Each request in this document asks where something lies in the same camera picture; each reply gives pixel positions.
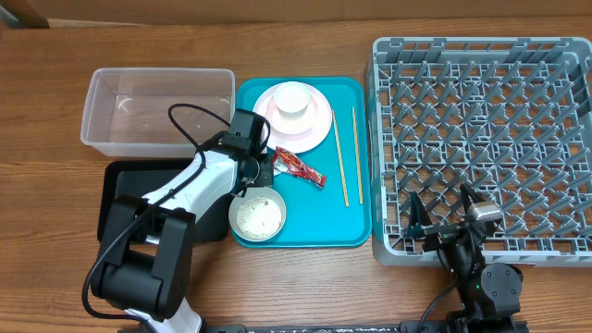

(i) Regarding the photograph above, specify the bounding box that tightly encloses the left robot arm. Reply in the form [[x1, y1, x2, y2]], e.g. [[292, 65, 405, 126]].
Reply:
[[81, 129, 271, 332]]

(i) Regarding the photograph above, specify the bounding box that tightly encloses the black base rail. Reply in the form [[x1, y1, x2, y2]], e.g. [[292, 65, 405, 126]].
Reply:
[[117, 320, 529, 333]]

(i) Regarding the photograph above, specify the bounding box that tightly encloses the small pink plate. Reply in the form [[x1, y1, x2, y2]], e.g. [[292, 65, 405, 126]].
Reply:
[[266, 97, 318, 135]]

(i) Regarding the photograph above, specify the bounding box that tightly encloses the black plastic tray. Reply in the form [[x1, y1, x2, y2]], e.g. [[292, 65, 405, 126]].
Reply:
[[97, 158, 232, 243]]

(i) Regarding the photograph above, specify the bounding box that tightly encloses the large white plate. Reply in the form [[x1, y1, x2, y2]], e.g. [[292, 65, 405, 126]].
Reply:
[[253, 82, 332, 154]]

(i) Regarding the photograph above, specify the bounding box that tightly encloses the teal serving tray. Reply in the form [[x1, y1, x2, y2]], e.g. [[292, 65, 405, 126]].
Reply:
[[233, 77, 372, 248]]

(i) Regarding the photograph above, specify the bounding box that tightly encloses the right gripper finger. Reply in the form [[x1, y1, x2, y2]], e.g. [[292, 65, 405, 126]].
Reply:
[[405, 191, 433, 237], [460, 182, 485, 206]]

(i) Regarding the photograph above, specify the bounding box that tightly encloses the white cup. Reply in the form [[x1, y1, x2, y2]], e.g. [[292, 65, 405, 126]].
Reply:
[[274, 81, 310, 116]]

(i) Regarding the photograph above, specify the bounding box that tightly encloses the grey dishwasher rack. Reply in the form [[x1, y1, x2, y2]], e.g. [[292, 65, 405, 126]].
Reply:
[[365, 37, 591, 267]]

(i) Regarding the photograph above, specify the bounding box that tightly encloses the clear plastic bin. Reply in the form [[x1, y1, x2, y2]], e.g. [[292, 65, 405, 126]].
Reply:
[[80, 68, 235, 158]]

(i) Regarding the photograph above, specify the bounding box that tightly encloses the rice pile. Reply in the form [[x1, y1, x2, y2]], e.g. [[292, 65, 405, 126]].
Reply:
[[237, 196, 282, 241]]

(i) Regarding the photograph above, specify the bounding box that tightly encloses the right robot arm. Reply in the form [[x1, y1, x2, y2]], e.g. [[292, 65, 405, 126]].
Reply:
[[403, 183, 527, 332]]

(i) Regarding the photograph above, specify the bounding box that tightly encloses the grey bowl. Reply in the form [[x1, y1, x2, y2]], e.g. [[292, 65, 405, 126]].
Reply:
[[228, 187, 287, 242]]

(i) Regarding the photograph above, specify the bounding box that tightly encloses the red sauce packet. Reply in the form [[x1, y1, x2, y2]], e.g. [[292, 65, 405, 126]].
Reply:
[[273, 146, 327, 189]]

